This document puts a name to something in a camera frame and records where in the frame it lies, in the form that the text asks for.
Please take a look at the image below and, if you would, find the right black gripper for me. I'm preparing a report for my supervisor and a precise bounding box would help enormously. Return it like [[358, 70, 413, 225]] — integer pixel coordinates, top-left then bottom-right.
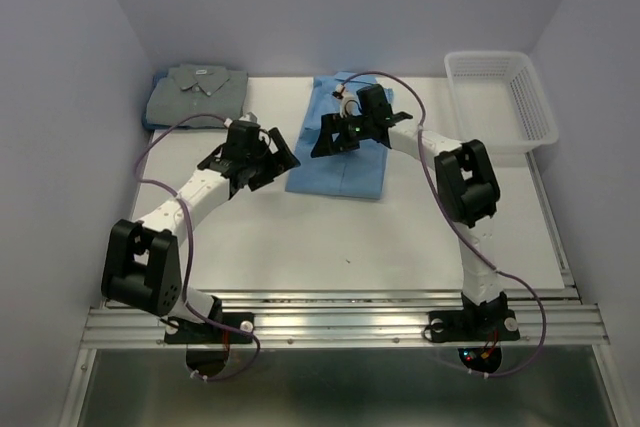
[[310, 109, 374, 156]]

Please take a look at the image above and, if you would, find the light blue long sleeve shirt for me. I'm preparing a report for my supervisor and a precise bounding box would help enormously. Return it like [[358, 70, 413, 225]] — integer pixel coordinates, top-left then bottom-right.
[[285, 72, 387, 201]]

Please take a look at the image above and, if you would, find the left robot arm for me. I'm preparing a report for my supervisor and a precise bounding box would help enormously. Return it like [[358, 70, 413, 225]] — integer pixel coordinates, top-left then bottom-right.
[[101, 118, 300, 341]]

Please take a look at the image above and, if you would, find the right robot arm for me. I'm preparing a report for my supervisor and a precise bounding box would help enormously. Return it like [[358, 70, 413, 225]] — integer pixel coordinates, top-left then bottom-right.
[[311, 84, 510, 343]]

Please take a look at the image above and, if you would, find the folded blue shirt under grey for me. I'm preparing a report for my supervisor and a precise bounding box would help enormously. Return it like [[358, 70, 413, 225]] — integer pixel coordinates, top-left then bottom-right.
[[141, 70, 168, 131]]

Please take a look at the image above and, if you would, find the white plastic basket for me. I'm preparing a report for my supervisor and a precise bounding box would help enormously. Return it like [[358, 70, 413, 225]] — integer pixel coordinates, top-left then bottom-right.
[[444, 51, 559, 154]]

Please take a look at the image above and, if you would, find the aluminium rail frame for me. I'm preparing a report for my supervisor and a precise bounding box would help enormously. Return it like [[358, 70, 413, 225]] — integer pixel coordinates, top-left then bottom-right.
[[82, 226, 614, 348]]

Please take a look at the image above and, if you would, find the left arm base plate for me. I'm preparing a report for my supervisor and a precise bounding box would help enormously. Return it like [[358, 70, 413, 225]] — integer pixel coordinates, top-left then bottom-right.
[[164, 311, 255, 345]]

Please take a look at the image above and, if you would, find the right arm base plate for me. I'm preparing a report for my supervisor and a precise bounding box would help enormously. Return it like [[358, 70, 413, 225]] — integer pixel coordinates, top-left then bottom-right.
[[422, 310, 521, 344]]

